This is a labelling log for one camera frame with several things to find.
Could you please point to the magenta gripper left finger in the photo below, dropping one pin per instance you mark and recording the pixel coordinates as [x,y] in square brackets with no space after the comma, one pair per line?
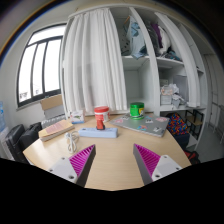
[75,168]

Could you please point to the white curtain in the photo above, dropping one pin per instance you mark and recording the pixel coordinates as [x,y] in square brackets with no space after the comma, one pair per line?
[92,65]

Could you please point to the black framed window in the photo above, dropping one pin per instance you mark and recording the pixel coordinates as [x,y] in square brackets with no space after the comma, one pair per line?
[38,72]

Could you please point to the cardboard box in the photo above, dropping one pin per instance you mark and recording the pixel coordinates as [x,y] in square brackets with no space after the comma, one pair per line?
[52,106]

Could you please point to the colourful patterned bag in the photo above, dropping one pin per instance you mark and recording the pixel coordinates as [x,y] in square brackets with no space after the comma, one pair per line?
[176,125]

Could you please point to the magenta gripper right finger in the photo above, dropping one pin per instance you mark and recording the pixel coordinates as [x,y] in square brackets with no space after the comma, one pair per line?
[152,166]

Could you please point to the red charger plug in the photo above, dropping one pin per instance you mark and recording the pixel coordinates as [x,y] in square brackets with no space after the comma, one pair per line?
[100,125]

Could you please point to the grey laptop with stickers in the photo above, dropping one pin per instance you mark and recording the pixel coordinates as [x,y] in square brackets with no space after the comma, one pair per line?
[149,124]

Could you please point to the black metal rack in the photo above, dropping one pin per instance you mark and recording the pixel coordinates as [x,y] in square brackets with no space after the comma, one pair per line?
[194,119]

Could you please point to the white shelf unit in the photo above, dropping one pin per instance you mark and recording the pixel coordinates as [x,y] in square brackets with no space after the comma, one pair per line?
[161,84]

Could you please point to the red lidded jar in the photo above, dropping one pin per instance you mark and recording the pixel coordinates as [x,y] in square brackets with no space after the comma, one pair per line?
[102,113]

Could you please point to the black suitcase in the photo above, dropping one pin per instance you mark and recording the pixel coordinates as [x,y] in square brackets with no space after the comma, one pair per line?
[19,138]

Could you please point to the hanging clothes pile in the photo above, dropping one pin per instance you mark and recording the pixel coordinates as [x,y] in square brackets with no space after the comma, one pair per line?
[133,42]

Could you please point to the small white card box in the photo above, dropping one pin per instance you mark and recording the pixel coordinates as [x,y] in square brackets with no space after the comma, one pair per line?
[77,117]

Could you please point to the green lidded jar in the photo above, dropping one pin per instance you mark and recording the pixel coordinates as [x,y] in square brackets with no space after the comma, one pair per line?
[137,110]

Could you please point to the light blue power strip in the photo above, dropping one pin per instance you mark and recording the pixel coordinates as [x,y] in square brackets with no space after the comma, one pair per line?
[93,132]

